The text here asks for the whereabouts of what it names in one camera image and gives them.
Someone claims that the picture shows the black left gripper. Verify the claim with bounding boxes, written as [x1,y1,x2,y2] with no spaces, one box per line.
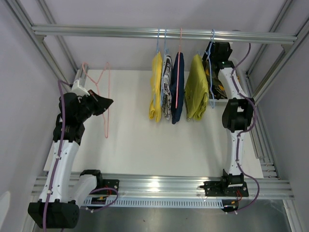
[76,89,113,122]

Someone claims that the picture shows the camouflage trousers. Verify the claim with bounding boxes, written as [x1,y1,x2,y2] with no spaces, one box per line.
[202,60,227,100]

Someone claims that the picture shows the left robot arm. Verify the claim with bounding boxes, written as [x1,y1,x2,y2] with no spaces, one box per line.
[28,90,113,230]

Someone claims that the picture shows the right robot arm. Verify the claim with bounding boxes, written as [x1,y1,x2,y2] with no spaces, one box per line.
[206,42,254,195]

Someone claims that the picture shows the yellow trousers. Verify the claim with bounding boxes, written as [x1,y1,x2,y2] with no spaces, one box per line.
[149,52,163,123]

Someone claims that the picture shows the black white print trousers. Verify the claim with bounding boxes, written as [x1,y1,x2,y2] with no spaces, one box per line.
[160,55,172,120]

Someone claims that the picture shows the navy blue trousers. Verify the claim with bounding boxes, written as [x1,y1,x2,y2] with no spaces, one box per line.
[170,52,184,124]

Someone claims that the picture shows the blue hanger of yellow trousers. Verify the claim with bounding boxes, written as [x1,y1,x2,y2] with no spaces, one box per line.
[153,28,160,108]

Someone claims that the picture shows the olive green trousers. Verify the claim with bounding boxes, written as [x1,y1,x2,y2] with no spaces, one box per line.
[184,55,209,121]

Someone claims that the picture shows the blue hanger of print trousers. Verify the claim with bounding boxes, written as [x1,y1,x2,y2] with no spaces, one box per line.
[160,28,168,106]

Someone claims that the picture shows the pink hanger of navy trousers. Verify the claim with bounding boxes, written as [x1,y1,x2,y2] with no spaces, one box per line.
[175,28,183,109]

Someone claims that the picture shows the blue hanger of olive trousers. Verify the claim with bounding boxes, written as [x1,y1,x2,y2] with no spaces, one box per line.
[204,29,215,109]

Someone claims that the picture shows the white plastic basket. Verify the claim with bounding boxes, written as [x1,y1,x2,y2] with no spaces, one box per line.
[208,54,242,106]

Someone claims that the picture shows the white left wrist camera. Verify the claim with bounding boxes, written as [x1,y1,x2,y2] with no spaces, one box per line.
[71,79,89,97]

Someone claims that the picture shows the aluminium frame left post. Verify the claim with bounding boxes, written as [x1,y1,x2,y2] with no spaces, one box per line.
[4,0,82,83]

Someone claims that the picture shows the aluminium frame post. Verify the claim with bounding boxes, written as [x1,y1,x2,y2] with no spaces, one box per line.
[4,0,82,83]
[236,0,309,114]

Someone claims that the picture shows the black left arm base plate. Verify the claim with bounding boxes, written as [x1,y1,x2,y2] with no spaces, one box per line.
[95,179,120,195]

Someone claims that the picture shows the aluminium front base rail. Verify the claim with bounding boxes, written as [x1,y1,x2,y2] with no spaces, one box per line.
[31,173,295,200]

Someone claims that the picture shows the aluminium hanging rail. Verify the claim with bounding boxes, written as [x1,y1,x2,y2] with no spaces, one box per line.
[32,24,297,44]

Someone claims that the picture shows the white slotted cable duct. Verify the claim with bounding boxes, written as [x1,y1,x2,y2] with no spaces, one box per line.
[79,197,224,209]

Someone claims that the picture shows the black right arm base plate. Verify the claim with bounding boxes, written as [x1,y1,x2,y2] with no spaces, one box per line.
[199,181,249,197]

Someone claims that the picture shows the aluminium frame right post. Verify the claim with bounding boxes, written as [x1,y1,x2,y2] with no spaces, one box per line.
[236,0,309,114]

